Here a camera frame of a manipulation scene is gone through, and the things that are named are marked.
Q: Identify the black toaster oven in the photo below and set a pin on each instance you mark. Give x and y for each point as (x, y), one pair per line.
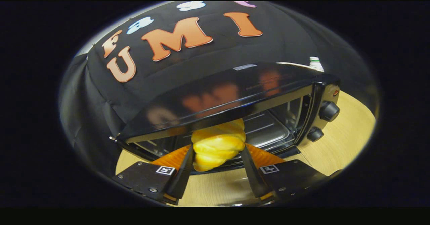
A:
(218, 90)

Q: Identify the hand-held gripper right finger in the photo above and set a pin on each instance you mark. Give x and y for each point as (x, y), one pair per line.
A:
(252, 174)

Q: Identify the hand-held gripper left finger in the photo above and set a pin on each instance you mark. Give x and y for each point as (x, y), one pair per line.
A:
(183, 178)

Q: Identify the yellow bread roll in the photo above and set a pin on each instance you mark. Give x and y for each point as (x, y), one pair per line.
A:
(218, 144)

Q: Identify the white bottle green label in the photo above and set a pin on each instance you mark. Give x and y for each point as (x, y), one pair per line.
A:
(315, 64)

